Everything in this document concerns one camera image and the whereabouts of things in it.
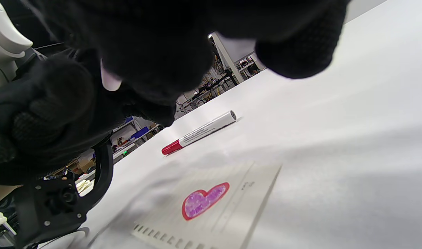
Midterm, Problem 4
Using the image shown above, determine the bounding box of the person's right hand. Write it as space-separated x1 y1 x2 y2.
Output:
19 0 351 104

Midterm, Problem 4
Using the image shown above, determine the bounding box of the person's left hand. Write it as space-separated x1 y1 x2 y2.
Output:
0 52 177 185

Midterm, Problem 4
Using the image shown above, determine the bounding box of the white marker with red cap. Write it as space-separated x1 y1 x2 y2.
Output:
161 110 237 156

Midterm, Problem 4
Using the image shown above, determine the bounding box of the white paper with heart outline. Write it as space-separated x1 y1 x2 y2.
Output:
131 162 283 249

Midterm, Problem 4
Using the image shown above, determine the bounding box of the white metal frame stand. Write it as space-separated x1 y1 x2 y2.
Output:
210 32 246 84

